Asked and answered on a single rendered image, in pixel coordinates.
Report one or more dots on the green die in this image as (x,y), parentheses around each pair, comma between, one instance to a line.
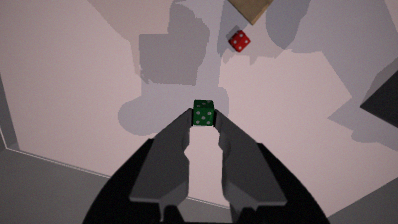
(203,112)

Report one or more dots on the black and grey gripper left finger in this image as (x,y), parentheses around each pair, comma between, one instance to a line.
(155,176)

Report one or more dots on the dark red die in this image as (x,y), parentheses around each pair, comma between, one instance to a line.
(239,41)

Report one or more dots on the tan mat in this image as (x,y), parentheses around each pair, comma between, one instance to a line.
(251,9)

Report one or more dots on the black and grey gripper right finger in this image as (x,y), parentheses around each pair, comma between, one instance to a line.
(254,177)

